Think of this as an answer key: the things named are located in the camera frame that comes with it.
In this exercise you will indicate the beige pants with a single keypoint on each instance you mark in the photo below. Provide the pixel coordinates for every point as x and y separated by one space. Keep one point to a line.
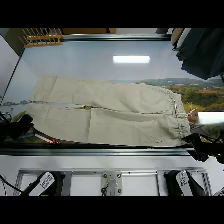
116 113

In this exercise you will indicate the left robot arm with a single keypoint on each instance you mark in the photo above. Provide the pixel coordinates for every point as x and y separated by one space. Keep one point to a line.
18 128

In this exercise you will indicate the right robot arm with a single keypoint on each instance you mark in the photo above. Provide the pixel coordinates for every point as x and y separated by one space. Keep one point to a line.
203 148

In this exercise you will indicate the cardboard box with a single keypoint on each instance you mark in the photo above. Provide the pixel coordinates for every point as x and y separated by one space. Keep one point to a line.
88 30

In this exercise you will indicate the wooden rack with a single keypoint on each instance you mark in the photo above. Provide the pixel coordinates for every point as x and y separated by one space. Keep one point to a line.
41 38

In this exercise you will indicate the dark grey garment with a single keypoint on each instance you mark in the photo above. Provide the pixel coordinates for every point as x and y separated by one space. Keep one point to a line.
203 53

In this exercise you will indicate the silver frame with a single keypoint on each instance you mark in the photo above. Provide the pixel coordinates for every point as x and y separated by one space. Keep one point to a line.
111 183

